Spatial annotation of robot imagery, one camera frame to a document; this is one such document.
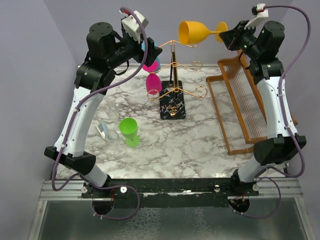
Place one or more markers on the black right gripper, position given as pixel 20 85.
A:
pixel 228 37

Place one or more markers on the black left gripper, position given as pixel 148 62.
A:
pixel 152 51

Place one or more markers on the pink wine glass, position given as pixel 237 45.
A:
pixel 153 83

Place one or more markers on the orange wine glass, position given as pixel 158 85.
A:
pixel 194 32

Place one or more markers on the green wine glass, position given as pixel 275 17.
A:
pixel 129 129

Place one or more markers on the blue wine glass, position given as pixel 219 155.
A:
pixel 151 48

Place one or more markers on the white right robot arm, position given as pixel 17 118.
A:
pixel 283 141

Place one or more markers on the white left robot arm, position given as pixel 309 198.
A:
pixel 91 85

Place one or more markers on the gold wine glass rack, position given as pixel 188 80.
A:
pixel 171 97

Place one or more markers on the wooden tiered shelf rack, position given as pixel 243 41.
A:
pixel 238 105

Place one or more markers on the clear wine glass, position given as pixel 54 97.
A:
pixel 113 144

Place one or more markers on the small blue white card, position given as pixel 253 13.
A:
pixel 102 129

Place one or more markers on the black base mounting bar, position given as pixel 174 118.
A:
pixel 127 193

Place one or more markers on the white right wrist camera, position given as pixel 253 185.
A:
pixel 260 13

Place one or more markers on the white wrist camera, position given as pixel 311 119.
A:
pixel 260 13
pixel 133 26

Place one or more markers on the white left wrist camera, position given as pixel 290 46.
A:
pixel 133 26

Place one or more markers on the aluminium extrusion rail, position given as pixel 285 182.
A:
pixel 71 192

